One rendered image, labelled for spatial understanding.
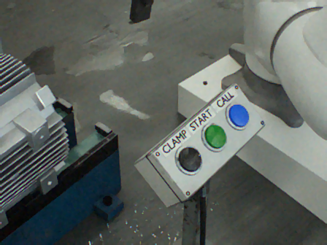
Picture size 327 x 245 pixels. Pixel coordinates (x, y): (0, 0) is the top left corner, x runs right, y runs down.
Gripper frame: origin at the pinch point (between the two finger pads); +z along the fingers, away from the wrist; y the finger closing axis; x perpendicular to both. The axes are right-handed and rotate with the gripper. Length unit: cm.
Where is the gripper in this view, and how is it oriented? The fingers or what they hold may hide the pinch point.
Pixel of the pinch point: (141, 1)
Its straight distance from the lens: 97.9
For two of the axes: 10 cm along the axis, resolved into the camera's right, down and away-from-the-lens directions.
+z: -1.2, 7.1, 7.0
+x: -7.8, 3.6, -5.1
